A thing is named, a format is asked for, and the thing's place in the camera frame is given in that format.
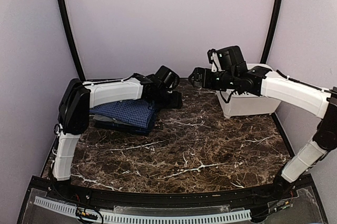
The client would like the blue checked long sleeve shirt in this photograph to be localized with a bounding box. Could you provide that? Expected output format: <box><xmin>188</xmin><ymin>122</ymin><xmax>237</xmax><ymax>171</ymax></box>
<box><xmin>90</xmin><ymin>99</ymin><xmax>157</xmax><ymax>128</ymax></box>

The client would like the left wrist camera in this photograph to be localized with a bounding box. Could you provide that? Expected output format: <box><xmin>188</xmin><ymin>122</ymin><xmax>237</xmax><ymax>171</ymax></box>
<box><xmin>152</xmin><ymin>65</ymin><xmax>180</xmax><ymax>91</ymax></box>

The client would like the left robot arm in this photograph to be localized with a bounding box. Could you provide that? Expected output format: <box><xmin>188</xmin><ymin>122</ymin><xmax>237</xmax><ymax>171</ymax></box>
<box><xmin>50</xmin><ymin>67</ymin><xmax>182</xmax><ymax>201</ymax></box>

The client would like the white slotted cable duct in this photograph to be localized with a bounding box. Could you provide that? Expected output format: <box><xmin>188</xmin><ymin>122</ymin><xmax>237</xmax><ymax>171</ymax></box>
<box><xmin>34</xmin><ymin>196</ymin><xmax>251</xmax><ymax>223</ymax></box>

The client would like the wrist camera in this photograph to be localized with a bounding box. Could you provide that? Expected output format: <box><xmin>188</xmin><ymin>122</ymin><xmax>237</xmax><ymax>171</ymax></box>
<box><xmin>152</xmin><ymin>65</ymin><xmax>180</xmax><ymax>91</ymax></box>
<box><xmin>207</xmin><ymin>45</ymin><xmax>248</xmax><ymax>76</ymax></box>

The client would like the white plastic basket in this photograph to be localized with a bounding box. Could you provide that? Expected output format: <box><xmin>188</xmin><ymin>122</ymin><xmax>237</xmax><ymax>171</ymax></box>
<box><xmin>215</xmin><ymin>62</ymin><xmax>282</xmax><ymax>119</ymax></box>

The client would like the grey shirt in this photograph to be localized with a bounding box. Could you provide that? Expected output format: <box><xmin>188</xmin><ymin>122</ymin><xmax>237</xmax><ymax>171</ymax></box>
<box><xmin>93</xmin><ymin>114</ymin><xmax>128</xmax><ymax>125</ymax></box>

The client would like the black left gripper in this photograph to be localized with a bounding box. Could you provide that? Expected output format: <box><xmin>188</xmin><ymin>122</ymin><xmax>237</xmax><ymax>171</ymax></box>
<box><xmin>154</xmin><ymin>87</ymin><xmax>182</xmax><ymax>108</ymax></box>

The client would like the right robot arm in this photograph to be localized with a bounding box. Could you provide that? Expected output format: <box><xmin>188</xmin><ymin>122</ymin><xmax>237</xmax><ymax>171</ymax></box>
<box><xmin>188</xmin><ymin>66</ymin><xmax>336</xmax><ymax>200</ymax></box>

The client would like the right black frame post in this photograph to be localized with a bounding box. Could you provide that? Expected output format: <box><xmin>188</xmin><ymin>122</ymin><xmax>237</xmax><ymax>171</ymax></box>
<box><xmin>260</xmin><ymin>0</ymin><xmax>282</xmax><ymax>64</ymax></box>

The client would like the black front rail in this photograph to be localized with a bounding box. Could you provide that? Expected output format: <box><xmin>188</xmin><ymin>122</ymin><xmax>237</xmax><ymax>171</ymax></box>
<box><xmin>31</xmin><ymin>176</ymin><xmax>311</xmax><ymax>210</ymax></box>

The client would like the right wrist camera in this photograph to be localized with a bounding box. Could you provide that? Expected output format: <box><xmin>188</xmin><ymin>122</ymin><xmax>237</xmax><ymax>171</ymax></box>
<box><xmin>207</xmin><ymin>45</ymin><xmax>248</xmax><ymax>76</ymax></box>

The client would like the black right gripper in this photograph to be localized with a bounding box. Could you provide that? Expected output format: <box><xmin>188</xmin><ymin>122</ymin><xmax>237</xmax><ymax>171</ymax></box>
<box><xmin>189</xmin><ymin>66</ymin><xmax>237</xmax><ymax>91</ymax></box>

